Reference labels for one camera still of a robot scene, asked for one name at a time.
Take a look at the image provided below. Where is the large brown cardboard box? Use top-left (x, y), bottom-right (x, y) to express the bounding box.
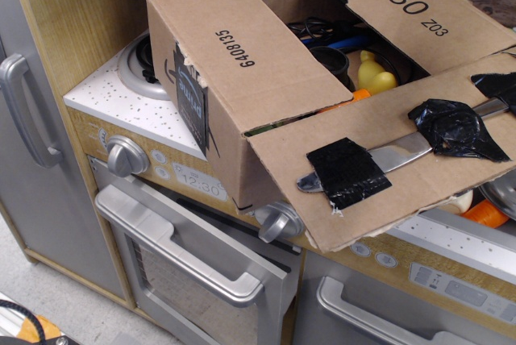
top-left (147, 0), bottom-right (515, 252)

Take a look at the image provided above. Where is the black round device with silver base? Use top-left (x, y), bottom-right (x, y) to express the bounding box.
top-left (310, 46), bottom-right (355, 92)

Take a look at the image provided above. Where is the yellow rubber duck toy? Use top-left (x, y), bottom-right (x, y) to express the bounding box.
top-left (357, 50), bottom-right (398, 95)

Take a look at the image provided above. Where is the orange toy carrot in box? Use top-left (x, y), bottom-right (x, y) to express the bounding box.
top-left (317, 89), bottom-right (371, 114)

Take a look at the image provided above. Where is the black tape patch right edge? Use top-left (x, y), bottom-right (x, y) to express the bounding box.
top-left (470, 73), bottom-right (515, 117)

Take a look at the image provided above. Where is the crumpled black tape patch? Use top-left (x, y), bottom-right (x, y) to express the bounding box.
top-left (408, 99), bottom-right (510, 163)

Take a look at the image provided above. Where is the black prime tape label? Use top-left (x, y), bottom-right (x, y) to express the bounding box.
top-left (173, 42), bottom-right (220, 156)

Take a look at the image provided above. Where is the silver table knife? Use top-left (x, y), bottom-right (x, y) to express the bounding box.
top-left (297, 98), bottom-right (509, 193)

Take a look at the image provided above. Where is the silver stove burner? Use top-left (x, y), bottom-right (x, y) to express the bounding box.
top-left (118, 31), bottom-right (170, 101)

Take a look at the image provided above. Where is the black tape patch on knife tip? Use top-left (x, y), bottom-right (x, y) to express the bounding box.
top-left (306, 138), bottom-right (392, 210)

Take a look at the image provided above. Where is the cream toy food piece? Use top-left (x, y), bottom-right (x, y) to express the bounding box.
top-left (443, 190), bottom-right (473, 214)

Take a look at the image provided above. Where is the silver metal pan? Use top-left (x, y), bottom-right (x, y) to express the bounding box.
top-left (480, 169), bottom-right (516, 220)

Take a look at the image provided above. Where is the right silver oven knob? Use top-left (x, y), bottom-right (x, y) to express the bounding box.
top-left (253, 201), bottom-right (305, 243)

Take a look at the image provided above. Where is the silver oven knob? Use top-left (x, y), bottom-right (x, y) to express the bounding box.
top-left (253, 201), bottom-right (305, 243)
top-left (107, 135), bottom-right (150, 178)

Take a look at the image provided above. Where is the orange toy carrot in sink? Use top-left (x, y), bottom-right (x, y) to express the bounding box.
top-left (462, 200), bottom-right (510, 228)

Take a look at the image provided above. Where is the left silver oven knob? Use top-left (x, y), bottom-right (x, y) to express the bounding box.
top-left (107, 135), bottom-right (150, 178)

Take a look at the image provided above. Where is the wooden toy kitchen unit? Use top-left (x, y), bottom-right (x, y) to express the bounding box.
top-left (21, 0), bottom-right (515, 334)

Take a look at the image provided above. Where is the grey toy fridge door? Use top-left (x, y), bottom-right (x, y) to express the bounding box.
top-left (1, 0), bottom-right (127, 301)

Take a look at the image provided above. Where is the orange object bottom left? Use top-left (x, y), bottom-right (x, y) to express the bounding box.
top-left (16, 315), bottom-right (61, 343)

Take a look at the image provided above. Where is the blue plastic handle tool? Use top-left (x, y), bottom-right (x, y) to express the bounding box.
top-left (302, 35), bottom-right (372, 49)

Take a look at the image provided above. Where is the toy oven door with handle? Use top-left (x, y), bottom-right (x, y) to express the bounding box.
top-left (89, 158), bottom-right (302, 344)

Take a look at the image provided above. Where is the toy dishwasher door with handle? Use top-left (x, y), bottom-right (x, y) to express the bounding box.
top-left (293, 252), bottom-right (515, 344)

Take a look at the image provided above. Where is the black cable bottom left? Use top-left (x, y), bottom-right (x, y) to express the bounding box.
top-left (0, 300), bottom-right (47, 343)

